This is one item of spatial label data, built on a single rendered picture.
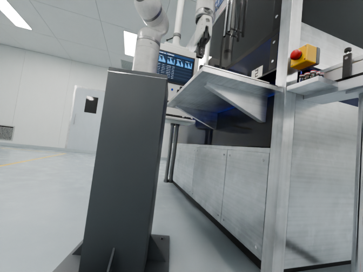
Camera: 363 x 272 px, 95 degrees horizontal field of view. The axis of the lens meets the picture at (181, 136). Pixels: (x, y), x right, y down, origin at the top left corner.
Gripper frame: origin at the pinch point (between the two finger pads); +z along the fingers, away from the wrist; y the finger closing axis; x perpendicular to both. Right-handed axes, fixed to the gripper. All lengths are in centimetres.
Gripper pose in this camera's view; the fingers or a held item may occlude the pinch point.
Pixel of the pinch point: (200, 53)
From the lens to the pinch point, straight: 84.5
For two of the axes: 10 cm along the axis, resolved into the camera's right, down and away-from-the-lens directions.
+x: -9.5, -1.3, -2.9
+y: -3.0, 0.3, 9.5
